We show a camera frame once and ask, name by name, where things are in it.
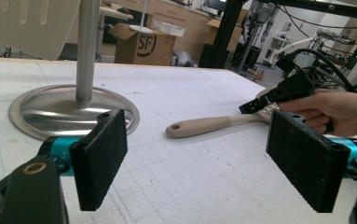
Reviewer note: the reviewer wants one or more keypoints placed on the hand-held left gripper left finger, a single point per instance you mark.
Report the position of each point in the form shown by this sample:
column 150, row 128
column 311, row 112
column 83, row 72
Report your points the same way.
column 100, row 161

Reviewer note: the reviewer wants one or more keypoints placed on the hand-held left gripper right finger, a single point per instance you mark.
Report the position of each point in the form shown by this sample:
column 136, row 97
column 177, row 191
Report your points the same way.
column 306, row 161

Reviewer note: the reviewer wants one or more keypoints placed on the beige perforated skimmer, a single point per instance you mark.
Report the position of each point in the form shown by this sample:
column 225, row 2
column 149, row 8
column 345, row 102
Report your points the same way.
column 204, row 126

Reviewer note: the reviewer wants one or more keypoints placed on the steel utensil stand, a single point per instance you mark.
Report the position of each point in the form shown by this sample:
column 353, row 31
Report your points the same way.
column 58, row 109

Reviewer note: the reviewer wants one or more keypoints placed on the beige slotted spatula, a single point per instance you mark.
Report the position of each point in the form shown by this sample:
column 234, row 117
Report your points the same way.
column 33, row 31

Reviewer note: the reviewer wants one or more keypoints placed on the small open cardboard box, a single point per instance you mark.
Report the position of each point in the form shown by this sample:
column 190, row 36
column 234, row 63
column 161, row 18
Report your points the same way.
column 210, row 31

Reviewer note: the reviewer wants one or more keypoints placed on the grey rounded device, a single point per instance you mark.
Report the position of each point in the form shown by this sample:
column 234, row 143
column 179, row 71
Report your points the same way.
column 182, row 59

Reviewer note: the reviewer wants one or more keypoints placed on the white foam mat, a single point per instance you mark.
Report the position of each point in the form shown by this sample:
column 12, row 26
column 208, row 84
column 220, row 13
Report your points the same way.
column 198, row 174

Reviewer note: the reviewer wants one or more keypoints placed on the large cardboard box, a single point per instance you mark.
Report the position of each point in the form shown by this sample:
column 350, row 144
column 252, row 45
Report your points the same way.
column 142, row 46

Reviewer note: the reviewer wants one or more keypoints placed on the white round-base stand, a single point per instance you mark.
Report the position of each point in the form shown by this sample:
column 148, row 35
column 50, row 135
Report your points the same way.
column 141, row 29

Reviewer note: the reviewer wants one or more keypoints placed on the wooden office desk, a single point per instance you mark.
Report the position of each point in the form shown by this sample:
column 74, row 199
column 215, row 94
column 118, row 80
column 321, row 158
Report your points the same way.
column 117, row 14

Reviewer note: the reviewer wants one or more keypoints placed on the black frame stand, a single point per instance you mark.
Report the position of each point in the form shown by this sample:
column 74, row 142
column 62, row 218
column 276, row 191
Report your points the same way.
column 227, row 34

